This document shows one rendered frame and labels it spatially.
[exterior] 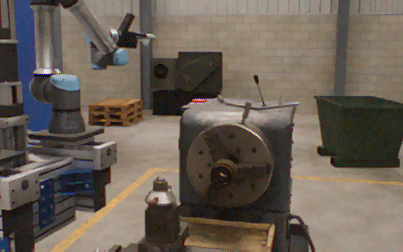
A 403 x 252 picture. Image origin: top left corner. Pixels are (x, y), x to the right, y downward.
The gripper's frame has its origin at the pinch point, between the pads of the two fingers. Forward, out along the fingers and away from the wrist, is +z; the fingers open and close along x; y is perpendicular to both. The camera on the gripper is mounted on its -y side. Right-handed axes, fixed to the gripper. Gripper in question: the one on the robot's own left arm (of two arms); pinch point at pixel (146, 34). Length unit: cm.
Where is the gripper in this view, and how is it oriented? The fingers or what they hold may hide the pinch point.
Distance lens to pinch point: 239.8
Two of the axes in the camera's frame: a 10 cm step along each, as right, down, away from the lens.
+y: -1.1, 9.7, 2.4
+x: 7.4, 2.4, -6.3
